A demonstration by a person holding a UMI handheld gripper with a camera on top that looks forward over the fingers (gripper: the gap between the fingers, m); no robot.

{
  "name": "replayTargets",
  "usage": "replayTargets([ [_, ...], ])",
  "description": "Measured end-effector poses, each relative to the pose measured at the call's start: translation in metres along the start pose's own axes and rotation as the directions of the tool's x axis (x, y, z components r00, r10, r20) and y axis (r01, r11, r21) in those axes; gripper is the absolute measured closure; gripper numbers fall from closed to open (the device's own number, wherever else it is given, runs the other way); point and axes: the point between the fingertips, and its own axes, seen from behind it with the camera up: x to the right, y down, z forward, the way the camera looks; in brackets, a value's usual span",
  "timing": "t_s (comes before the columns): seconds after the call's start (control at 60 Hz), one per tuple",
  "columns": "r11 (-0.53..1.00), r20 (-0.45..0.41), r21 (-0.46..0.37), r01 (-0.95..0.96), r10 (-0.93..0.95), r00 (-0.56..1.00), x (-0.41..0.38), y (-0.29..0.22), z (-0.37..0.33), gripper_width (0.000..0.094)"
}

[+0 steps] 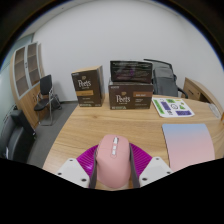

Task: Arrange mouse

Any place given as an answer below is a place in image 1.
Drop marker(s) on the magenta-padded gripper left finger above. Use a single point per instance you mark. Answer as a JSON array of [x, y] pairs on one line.
[[85, 165]]

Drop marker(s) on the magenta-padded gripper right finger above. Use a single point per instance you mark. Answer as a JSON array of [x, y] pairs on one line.
[[143, 163]]

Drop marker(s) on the pink computer mouse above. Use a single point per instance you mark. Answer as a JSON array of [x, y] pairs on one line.
[[113, 166]]

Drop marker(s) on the pink and blue mouse pad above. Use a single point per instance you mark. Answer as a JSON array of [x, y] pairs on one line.
[[188, 146]]

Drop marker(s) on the white sticker sheet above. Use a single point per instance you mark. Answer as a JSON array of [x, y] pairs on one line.
[[171, 107]]

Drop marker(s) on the wide brown cardboard box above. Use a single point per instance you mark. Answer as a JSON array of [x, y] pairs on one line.
[[130, 98]]

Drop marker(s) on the black leather sofa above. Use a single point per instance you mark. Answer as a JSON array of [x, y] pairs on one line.
[[15, 140]]

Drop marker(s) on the tall brown cardboard box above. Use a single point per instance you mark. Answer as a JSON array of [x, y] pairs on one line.
[[88, 88]]

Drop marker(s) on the black mesh office chair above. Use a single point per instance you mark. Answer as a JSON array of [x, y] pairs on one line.
[[181, 90]]

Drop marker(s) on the grey backpack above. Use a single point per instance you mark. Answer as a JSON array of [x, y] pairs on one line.
[[165, 83]]

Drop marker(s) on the wooden shelf unit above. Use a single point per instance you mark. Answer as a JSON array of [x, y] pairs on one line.
[[26, 100]]

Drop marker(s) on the round white coaster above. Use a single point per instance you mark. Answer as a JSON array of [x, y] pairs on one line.
[[215, 110]]

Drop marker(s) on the wooden side desk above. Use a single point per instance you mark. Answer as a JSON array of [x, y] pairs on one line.
[[196, 91]]

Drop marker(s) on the black visitor chair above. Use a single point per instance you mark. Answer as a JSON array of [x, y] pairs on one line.
[[45, 85]]

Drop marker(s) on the black cardboard box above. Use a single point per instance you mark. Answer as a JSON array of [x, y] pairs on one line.
[[130, 71]]

